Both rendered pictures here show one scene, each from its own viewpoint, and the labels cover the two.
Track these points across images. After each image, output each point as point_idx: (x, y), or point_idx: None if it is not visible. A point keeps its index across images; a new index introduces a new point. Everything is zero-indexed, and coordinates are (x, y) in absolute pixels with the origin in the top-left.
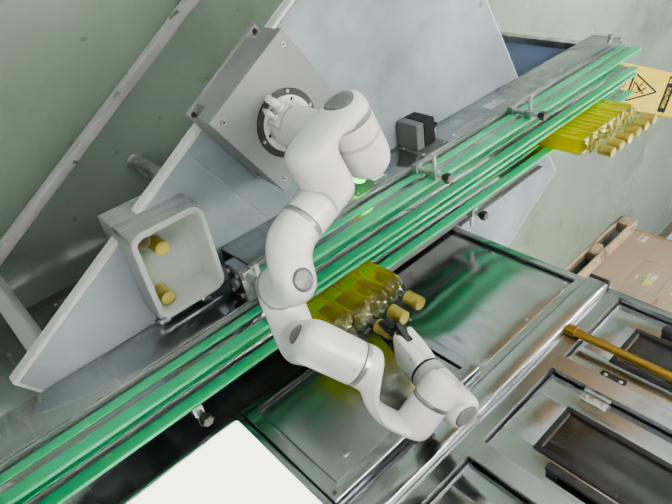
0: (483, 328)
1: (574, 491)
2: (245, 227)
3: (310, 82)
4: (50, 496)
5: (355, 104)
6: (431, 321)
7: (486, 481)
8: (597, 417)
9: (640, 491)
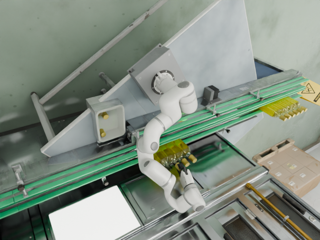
0: (216, 175)
1: None
2: (137, 115)
3: (175, 69)
4: (45, 195)
5: (189, 87)
6: (197, 167)
7: (201, 233)
8: (248, 221)
9: None
